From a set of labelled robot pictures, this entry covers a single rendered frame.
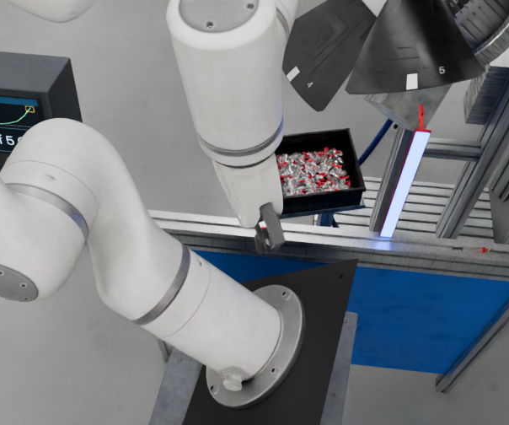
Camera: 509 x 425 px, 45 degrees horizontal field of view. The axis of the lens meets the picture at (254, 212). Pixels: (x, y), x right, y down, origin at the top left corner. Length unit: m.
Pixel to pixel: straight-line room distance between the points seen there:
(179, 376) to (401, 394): 1.12
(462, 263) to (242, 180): 0.79
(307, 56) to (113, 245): 0.76
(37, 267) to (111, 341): 1.45
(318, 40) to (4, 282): 0.90
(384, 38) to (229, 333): 0.61
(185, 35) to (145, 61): 2.35
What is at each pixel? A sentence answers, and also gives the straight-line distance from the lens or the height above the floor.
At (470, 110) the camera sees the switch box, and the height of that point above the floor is 0.67.
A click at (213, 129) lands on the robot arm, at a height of 1.53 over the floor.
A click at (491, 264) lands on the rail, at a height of 0.84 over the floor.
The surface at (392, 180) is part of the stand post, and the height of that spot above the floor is 0.45.
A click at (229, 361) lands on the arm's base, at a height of 1.14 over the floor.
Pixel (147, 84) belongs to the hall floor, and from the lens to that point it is 2.73.
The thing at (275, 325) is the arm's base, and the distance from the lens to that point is 0.87.
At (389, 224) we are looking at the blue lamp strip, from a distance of 1.23.
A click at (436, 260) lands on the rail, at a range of 1.30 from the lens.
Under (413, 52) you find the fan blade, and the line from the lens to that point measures 1.13.
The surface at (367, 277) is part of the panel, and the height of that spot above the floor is 0.70.
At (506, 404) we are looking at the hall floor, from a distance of 2.16.
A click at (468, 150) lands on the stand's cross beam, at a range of 1.82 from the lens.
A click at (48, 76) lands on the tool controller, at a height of 1.24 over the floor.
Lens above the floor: 1.94
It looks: 58 degrees down
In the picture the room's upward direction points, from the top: straight up
